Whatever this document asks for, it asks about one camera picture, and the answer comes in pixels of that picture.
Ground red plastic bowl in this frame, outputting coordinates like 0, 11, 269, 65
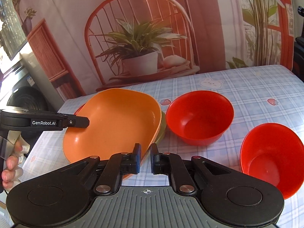
240, 123, 303, 199
166, 91, 234, 146
74, 104, 85, 115

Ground orange square plate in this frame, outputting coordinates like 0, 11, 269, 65
63, 89, 162, 163

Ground person's left hand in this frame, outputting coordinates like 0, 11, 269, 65
2, 137, 30, 191

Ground olive green plate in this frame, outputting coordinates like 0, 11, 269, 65
155, 111, 166, 144

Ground grey washing machine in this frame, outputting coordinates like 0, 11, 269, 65
0, 43, 60, 157

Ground printed room scene backdrop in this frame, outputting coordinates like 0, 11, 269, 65
7, 0, 294, 99

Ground black exercise bike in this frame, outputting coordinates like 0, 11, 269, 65
291, 6, 304, 79

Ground window with frame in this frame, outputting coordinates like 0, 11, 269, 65
0, 0, 27, 60

